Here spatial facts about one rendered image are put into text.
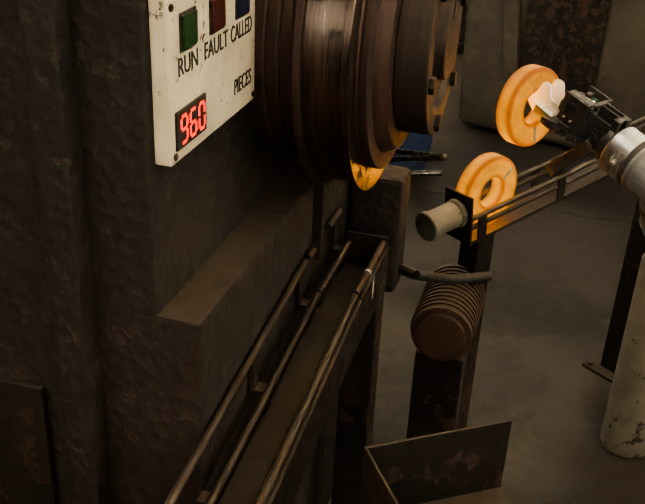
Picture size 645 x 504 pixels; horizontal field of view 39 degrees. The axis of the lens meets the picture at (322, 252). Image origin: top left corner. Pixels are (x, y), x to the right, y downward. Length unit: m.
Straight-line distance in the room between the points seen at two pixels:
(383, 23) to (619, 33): 2.87
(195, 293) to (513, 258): 2.16
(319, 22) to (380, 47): 0.09
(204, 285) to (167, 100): 0.27
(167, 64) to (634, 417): 1.63
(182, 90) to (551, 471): 1.54
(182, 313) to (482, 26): 3.25
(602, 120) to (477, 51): 2.59
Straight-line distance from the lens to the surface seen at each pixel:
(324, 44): 1.17
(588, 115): 1.70
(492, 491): 1.28
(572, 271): 3.19
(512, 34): 4.14
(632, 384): 2.28
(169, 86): 0.99
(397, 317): 2.78
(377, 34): 1.21
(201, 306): 1.12
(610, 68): 4.07
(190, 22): 1.01
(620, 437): 2.37
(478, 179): 1.85
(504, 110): 1.74
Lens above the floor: 1.45
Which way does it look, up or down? 28 degrees down
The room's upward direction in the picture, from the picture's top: 3 degrees clockwise
